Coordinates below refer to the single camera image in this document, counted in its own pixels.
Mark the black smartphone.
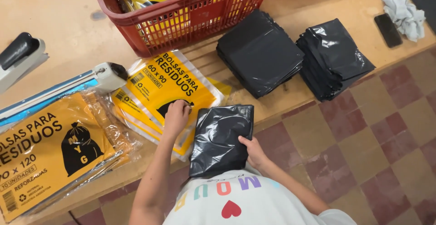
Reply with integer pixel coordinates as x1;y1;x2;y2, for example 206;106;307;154
374;13;403;48

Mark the person's white printed shirt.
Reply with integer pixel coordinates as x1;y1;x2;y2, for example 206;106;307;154
162;168;357;225

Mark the person's left hand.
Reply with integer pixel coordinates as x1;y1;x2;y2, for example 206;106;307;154
163;99;192;140

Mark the clear pouch with yellow label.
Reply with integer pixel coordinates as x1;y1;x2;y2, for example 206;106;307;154
128;50;225;158

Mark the black garbage bag bundle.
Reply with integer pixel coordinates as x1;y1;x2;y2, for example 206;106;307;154
189;104;255;178

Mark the person's right hand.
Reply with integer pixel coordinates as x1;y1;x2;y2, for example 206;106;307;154
238;136;270;172

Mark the red plastic basket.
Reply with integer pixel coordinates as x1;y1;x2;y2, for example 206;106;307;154
89;0;273;58

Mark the stack of folded black bags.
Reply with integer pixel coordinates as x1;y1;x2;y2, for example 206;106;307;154
216;9;305;99
295;18;376;102

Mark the pile of large yellow pouches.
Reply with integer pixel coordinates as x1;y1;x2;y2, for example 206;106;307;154
0;91;142;223

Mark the crumpled grey cloth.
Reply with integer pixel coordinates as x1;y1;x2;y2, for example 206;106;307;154
381;0;426;43

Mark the white impulse heat sealer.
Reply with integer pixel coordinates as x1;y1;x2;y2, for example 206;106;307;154
0;62;129;127

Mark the white sealer with black handle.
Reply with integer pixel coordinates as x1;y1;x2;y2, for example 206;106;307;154
0;32;49;95

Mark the pile of small yellow pouches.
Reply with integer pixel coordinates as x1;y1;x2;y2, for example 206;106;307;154
111;78;233;161

